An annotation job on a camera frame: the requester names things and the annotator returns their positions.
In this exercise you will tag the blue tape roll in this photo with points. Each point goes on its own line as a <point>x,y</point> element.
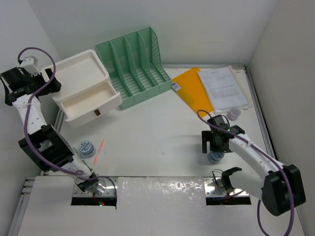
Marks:
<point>215,157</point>
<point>87,149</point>

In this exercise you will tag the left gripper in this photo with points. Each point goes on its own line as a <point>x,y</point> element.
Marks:
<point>53,87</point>

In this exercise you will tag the white drawer cabinet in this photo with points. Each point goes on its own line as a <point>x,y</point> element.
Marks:
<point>78,73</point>

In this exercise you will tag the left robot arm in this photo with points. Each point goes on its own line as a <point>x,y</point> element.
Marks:
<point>42,142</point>

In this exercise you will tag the brown bottom drawer tab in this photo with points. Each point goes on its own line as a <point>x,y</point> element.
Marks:
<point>97,112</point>

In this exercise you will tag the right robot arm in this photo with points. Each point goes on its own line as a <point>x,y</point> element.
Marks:
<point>277,185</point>

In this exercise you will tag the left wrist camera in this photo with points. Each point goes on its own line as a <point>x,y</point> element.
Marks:
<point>30,65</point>

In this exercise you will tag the clear document sleeve with paper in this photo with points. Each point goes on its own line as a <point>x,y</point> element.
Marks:
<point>223,89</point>

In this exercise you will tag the orange pen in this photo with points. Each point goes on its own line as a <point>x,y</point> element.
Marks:
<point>99,152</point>

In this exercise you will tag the green file organizer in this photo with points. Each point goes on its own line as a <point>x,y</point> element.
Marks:
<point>134,65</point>

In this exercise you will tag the orange plastic folder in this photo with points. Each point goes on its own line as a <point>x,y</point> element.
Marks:
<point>190,88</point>

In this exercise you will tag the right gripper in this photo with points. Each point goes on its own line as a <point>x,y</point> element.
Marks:
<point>207,135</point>

